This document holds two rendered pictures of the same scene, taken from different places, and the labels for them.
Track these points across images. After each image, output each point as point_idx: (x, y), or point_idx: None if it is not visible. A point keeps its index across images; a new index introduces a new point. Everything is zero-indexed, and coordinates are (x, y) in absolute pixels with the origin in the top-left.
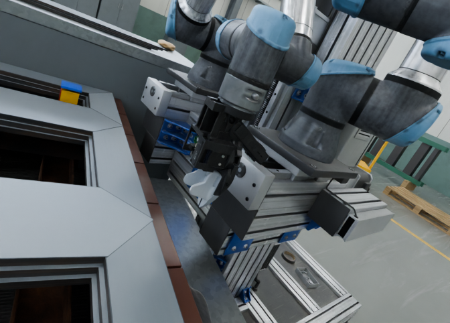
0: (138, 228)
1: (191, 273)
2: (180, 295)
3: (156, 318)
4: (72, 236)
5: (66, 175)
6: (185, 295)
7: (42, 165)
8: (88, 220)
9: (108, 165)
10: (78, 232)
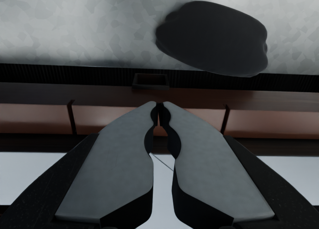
0: (170, 174)
1: None
2: (269, 125)
3: (304, 178)
4: (180, 224)
5: None
6: (272, 119)
7: None
8: (155, 214)
9: (1, 192)
10: (174, 221)
